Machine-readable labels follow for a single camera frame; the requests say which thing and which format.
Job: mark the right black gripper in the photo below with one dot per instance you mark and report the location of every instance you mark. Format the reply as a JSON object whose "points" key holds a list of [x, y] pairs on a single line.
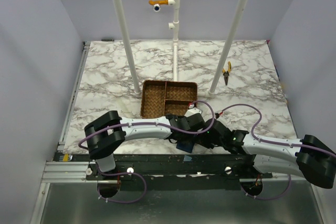
{"points": [[206, 140]]}

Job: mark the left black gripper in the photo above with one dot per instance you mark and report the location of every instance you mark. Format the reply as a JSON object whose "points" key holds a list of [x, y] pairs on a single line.
{"points": [[189, 138]]}

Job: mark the blue leather card holder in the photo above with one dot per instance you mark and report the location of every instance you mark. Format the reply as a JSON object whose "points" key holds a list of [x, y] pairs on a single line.
{"points": [[185, 146]]}

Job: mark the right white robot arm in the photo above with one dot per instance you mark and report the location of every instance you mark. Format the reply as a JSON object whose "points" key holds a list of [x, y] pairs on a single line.
{"points": [[308, 157]]}

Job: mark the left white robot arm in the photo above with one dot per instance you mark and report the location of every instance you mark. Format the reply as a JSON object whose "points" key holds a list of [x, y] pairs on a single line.
{"points": [[105, 134]]}

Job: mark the woven brown divided tray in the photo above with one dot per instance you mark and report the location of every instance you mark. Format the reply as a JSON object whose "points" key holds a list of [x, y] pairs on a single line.
{"points": [[160, 98]]}

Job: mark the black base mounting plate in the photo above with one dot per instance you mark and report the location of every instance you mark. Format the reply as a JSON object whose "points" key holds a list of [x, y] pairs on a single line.
{"points": [[135, 172]]}

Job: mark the right white slanted pipe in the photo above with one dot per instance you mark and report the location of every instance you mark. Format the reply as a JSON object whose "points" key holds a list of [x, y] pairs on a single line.
{"points": [[241, 4]]}

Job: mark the white slanted pipe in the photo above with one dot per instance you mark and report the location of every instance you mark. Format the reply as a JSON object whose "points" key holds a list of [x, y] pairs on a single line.
{"points": [[118, 6], [241, 4]]}

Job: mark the small blue white ball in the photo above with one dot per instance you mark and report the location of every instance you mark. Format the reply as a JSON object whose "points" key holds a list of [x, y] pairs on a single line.
{"points": [[156, 7]]}

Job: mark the centre white pipe stand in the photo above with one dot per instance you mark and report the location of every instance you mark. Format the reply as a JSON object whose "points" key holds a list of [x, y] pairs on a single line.
{"points": [[175, 26]]}

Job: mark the orange hook peg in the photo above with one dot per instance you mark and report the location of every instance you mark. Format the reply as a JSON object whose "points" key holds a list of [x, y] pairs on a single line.
{"points": [[158, 2]]}

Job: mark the left white slanted pipe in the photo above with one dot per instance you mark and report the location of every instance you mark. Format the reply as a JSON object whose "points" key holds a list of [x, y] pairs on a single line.
{"points": [[118, 6]]}

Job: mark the yellow handled pliers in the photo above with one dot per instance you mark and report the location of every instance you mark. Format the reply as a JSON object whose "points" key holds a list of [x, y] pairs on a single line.
{"points": [[227, 72]]}

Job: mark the aluminium rail frame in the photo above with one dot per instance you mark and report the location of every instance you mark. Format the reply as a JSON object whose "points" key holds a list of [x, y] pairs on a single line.
{"points": [[58, 171]]}

